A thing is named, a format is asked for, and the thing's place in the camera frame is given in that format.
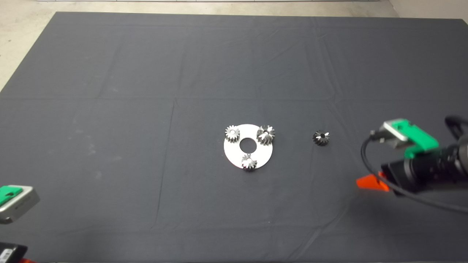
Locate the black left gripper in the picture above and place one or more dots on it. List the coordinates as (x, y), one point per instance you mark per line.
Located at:
(11, 254)

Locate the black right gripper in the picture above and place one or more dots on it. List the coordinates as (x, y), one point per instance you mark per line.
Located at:
(416, 173)

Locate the small steel gear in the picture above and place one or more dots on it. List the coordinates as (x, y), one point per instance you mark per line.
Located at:
(249, 162)
(321, 138)
(232, 133)

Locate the larger steel gear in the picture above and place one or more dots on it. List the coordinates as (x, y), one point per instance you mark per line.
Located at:
(265, 135)

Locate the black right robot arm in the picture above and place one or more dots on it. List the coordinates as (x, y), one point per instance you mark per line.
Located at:
(460, 160)

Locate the dark grey table cloth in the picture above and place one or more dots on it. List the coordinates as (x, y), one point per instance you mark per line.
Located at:
(109, 146)

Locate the round metal plate with hole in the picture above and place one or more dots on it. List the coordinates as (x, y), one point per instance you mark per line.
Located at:
(234, 154)

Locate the right wrist camera green mount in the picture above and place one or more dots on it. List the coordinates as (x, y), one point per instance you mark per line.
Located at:
(406, 129)

